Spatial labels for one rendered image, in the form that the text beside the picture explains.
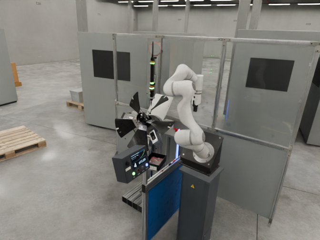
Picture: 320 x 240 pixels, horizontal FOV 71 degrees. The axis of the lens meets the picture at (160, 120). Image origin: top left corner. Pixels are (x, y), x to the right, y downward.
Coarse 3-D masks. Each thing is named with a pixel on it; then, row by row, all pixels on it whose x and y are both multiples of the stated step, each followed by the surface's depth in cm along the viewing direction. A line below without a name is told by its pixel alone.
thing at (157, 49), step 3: (150, 45) 276; (153, 45) 276; (156, 45) 276; (159, 45) 276; (150, 48) 277; (153, 48) 277; (156, 48) 277; (159, 48) 277; (150, 51) 279; (153, 51) 278; (156, 51) 278; (159, 51) 278; (153, 54) 280; (156, 54) 280
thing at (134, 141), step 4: (136, 132) 235; (140, 132) 236; (144, 132) 238; (136, 136) 234; (140, 136) 235; (144, 136) 237; (132, 140) 232; (136, 140) 232; (140, 140) 233; (144, 140) 235; (128, 144) 231; (132, 144) 231; (136, 144) 231; (140, 144) 232; (144, 144) 233; (148, 148) 232
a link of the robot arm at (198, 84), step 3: (198, 75) 188; (201, 75) 189; (198, 78) 188; (201, 78) 189; (198, 81) 189; (201, 81) 190; (195, 84) 191; (198, 84) 190; (201, 84) 191; (198, 87) 191; (201, 87) 192
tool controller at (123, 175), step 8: (128, 152) 162; (136, 152) 163; (144, 152) 169; (112, 160) 158; (120, 160) 153; (128, 160) 156; (136, 160) 162; (144, 160) 169; (120, 168) 155; (128, 168) 156; (136, 168) 162; (144, 168) 169; (120, 176) 157; (128, 176) 156; (136, 176) 162
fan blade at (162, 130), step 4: (156, 120) 240; (152, 124) 231; (156, 124) 230; (160, 124) 229; (164, 124) 229; (168, 124) 228; (172, 124) 227; (156, 128) 225; (160, 128) 224; (164, 128) 224; (168, 128) 223; (160, 132) 220; (164, 132) 219
